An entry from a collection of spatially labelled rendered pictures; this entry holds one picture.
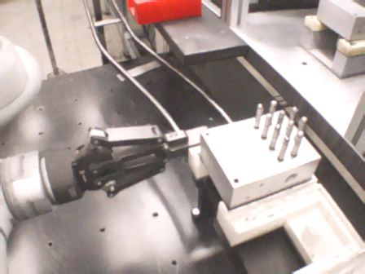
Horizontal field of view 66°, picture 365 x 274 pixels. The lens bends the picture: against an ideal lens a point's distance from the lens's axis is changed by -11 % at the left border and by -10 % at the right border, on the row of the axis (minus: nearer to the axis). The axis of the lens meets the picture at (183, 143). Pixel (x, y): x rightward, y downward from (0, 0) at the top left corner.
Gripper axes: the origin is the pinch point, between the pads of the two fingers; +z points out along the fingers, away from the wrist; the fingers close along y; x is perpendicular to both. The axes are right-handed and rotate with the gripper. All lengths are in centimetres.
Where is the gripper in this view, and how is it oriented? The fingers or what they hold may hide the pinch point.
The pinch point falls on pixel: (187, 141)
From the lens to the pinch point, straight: 46.0
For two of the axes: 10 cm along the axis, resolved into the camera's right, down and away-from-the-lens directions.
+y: 0.0, -7.0, -7.1
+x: -3.6, -6.7, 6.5
